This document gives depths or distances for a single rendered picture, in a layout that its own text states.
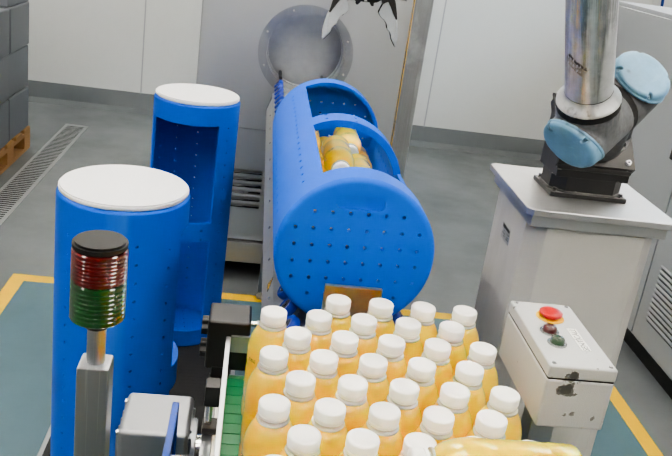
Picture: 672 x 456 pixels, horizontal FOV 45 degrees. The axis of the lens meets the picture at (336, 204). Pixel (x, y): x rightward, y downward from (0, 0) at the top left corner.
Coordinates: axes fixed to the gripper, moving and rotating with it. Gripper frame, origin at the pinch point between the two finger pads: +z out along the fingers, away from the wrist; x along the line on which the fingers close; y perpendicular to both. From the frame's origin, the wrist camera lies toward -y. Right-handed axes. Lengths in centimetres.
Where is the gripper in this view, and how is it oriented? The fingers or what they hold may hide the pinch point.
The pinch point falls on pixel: (359, 44)
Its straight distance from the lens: 167.6
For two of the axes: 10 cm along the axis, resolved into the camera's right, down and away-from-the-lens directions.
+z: -1.2, 9.3, 3.4
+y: -0.8, -3.5, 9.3
